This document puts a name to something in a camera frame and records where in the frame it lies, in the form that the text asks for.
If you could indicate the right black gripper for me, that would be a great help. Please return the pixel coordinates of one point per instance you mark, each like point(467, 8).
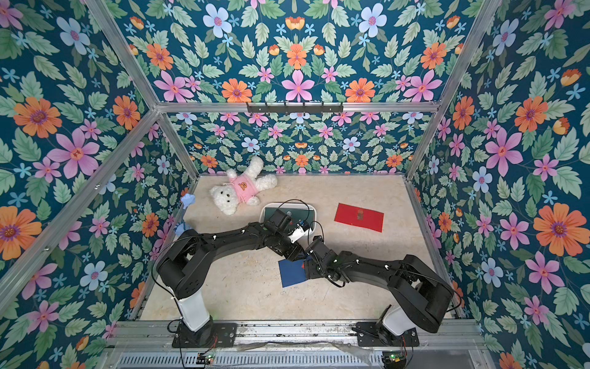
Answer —
point(311, 251)

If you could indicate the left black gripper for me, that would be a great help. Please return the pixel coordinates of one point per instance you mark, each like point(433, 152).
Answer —
point(294, 252)

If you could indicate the dark green envelope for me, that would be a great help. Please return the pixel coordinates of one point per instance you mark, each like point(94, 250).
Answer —
point(296, 214)

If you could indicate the navy blue envelope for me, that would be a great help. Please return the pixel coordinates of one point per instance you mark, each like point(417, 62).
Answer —
point(293, 272)

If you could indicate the white plastic storage box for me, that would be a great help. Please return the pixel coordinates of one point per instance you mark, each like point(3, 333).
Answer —
point(295, 204)

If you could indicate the red envelope gold sticker back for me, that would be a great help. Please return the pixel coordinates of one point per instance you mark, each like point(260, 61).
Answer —
point(360, 217)

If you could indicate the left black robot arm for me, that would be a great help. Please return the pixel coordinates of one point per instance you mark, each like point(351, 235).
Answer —
point(184, 266)

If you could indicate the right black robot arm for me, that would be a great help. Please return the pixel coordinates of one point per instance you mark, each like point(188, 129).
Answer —
point(422, 296)

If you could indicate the white teddy bear pink shirt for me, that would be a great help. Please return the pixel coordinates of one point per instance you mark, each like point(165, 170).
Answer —
point(242, 188)

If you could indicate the small green circuit board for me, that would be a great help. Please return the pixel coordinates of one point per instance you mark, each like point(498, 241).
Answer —
point(394, 360)

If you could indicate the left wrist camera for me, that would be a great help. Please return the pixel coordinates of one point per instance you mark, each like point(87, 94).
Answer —
point(302, 230)

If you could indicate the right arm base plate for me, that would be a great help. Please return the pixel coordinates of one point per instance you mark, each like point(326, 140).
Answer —
point(372, 334)

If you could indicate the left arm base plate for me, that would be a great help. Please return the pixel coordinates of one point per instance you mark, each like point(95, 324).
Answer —
point(211, 335)

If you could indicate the black hook rail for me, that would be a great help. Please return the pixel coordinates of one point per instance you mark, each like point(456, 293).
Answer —
point(287, 108)

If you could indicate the aluminium front rail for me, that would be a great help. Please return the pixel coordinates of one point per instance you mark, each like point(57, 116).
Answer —
point(458, 335)

